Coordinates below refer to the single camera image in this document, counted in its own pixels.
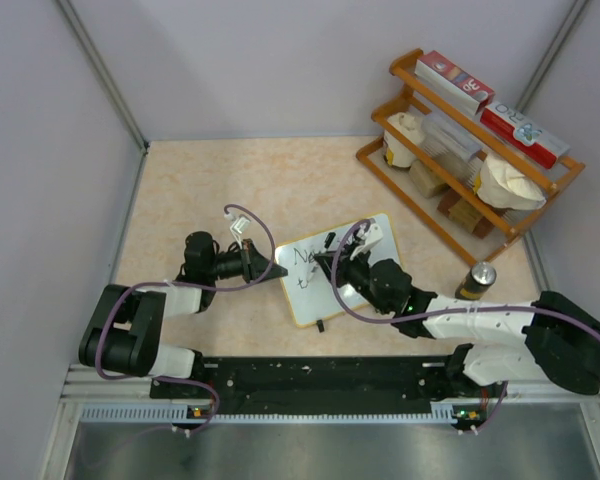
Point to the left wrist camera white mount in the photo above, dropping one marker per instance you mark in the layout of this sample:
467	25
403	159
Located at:
238	226

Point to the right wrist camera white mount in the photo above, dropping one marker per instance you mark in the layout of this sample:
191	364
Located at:
365	239

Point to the grey clear plastic box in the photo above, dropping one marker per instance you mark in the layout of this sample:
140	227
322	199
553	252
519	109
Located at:
450	146

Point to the wooden two tier shelf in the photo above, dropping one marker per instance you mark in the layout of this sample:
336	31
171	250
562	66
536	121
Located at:
509	225

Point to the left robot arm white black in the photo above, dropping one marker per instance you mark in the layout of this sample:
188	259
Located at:
123	336

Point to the red toothpaste box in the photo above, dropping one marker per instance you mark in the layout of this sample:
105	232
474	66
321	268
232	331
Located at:
528	136
456	86

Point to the tan block on shelf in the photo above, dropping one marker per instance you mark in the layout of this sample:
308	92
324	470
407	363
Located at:
427	182

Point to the red toothpaste box lower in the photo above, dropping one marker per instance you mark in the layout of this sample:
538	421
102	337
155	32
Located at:
528	136

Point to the red toothpaste box upper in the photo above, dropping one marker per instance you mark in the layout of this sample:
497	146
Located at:
456	86

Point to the brown red blocks on shelf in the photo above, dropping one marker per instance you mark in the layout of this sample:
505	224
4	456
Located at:
455	208

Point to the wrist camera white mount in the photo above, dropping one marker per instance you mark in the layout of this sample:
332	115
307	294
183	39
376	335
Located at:
238	226
365	239

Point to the black white marker pen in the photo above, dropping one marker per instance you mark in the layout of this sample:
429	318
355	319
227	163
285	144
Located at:
314	265

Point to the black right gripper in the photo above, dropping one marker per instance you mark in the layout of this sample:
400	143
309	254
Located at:
344	264

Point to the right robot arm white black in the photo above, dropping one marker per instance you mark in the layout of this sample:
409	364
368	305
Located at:
550	338

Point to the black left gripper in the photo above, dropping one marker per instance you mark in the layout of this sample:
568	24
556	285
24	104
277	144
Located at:
255	265

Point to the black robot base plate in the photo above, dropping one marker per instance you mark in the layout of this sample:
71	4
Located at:
332	385

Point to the white board yellow frame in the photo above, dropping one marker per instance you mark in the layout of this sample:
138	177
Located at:
312	301

